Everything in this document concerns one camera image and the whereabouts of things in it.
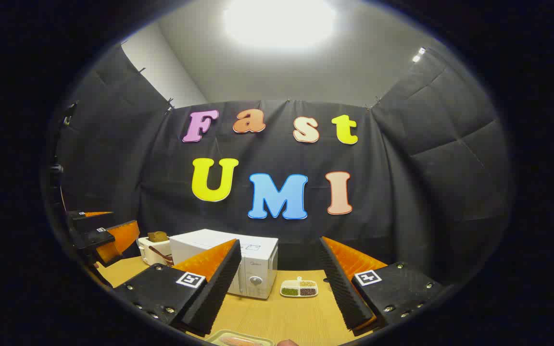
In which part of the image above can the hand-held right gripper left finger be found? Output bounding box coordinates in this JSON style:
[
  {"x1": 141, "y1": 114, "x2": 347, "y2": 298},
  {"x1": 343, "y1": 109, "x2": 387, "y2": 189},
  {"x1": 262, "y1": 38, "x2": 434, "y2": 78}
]
[{"x1": 113, "y1": 239, "x2": 242, "y2": 337}]

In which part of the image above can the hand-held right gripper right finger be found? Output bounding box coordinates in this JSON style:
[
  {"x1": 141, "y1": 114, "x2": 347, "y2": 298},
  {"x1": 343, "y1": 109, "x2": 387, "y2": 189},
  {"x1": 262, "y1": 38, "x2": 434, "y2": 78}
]
[{"x1": 318, "y1": 236, "x2": 446, "y2": 337}]

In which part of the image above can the white microwave oven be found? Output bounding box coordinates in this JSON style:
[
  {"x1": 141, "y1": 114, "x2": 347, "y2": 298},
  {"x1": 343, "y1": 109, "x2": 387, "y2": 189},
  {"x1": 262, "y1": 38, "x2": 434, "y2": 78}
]
[{"x1": 169, "y1": 229, "x2": 279, "y2": 300}]

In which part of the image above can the pale tray of pink food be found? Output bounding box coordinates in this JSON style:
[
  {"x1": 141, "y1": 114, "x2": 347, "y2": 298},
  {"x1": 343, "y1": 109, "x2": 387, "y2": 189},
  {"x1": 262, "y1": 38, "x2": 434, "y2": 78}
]
[{"x1": 205, "y1": 330, "x2": 276, "y2": 346}]

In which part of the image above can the white divided dish of beans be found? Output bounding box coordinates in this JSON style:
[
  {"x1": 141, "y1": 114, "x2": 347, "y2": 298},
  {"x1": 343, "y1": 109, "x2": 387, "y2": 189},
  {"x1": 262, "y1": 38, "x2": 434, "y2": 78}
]
[{"x1": 280, "y1": 277, "x2": 319, "y2": 298}]

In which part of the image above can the white toaster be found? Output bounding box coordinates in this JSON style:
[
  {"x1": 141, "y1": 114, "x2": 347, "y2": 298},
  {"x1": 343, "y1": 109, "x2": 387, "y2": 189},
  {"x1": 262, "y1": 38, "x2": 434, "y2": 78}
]
[{"x1": 137, "y1": 235, "x2": 174, "y2": 266}]

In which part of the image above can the large ceiling light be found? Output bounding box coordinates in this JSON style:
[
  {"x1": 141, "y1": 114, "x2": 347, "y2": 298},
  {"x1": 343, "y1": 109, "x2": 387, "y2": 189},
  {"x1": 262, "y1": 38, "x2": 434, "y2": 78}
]
[{"x1": 222, "y1": 0, "x2": 338, "y2": 49}]

